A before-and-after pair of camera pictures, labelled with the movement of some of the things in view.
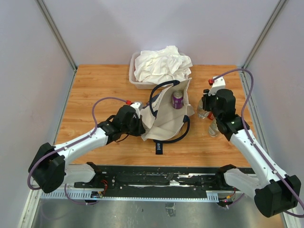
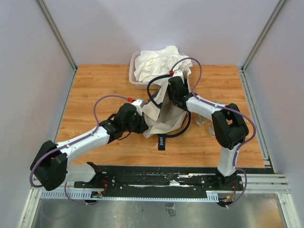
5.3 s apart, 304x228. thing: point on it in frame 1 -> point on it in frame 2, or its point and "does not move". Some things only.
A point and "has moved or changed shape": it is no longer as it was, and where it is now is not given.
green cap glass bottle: (201, 113) has moved or changed shape
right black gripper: (206, 98) -> (171, 94)
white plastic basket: (136, 84) does not move
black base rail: (162, 181) does not move
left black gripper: (141, 129) does not move
